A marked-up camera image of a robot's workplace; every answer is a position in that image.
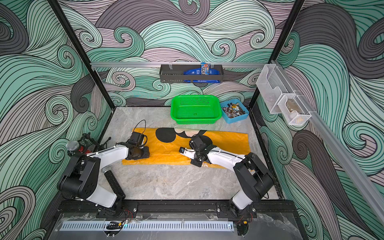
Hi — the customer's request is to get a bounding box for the yellow printed pillowcase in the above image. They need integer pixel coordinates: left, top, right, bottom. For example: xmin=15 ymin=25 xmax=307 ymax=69
xmin=122 ymin=128 xmax=251 ymax=166

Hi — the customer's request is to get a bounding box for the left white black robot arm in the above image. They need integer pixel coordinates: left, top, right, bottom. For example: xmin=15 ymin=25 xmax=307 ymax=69
xmin=57 ymin=143 xmax=150 ymax=208

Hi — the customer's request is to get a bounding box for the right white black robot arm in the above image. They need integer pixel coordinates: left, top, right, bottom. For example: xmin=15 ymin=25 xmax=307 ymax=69
xmin=179 ymin=135 xmax=275 ymax=214

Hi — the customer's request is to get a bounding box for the green plastic basket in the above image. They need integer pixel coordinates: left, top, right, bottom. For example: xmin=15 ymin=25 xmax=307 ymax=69
xmin=170 ymin=95 xmax=222 ymax=125

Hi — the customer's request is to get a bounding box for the blue bin of small parts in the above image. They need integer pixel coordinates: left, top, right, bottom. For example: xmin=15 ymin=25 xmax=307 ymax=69
xmin=220 ymin=99 xmax=249 ymax=124

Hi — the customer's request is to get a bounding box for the blue snack packet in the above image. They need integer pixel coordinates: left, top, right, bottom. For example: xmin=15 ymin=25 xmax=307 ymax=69
xmin=183 ymin=63 xmax=220 ymax=83

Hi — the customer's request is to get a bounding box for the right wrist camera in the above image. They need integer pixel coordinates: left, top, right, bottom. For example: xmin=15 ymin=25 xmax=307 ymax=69
xmin=179 ymin=147 xmax=196 ymax=160

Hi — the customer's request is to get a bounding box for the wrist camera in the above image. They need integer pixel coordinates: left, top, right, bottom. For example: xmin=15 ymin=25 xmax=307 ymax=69
xmin=179 ymin=147 xmax=196 ymax=160
xmin=129 ymin=132 xmax=145 ymax=146

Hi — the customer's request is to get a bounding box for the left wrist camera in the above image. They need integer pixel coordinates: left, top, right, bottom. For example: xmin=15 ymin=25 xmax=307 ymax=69
xmin=129 ymin=132 xmax=145 ymax=146

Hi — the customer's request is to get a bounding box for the white slotted cable duct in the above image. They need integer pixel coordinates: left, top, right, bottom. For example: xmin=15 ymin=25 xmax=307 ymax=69
xmin=59 ymin=221 xmax=235 ymax=232

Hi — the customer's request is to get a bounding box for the black wall shelf tray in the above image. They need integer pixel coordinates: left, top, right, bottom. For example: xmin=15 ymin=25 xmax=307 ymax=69
xmin=159 ymin=64 xmax=224 ymax=84

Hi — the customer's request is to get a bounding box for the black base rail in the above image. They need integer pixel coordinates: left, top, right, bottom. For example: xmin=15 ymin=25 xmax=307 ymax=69
xmin=58 ymin=200 xmax=299 ymax=220

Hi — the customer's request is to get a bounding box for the large clear wall bin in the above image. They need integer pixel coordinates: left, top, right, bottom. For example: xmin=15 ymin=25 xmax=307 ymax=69
xmin=257 ymin=64 xmax=292 ymax=114

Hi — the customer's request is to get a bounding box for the back aluminium rail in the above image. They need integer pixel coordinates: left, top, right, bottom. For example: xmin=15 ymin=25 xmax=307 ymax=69
xmin=90 ymin=61 xmax=267 ymax=69

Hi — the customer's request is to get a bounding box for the aluminium rail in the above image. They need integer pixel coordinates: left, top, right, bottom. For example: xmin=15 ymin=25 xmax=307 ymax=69
xmin=271 ymin=60 xmax=384 ymax=224
xmin=90 ymin=61 xmax=267 ymax=69

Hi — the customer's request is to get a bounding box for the small clear wall bin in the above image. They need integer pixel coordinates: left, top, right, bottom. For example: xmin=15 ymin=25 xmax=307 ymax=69
xmin=278 ymin=94 xmax=311 ymax=127

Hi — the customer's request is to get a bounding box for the right aluminium rail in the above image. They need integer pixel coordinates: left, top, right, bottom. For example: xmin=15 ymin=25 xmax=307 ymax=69
xmin=271 ymin=60 xmax=384 ymax=224

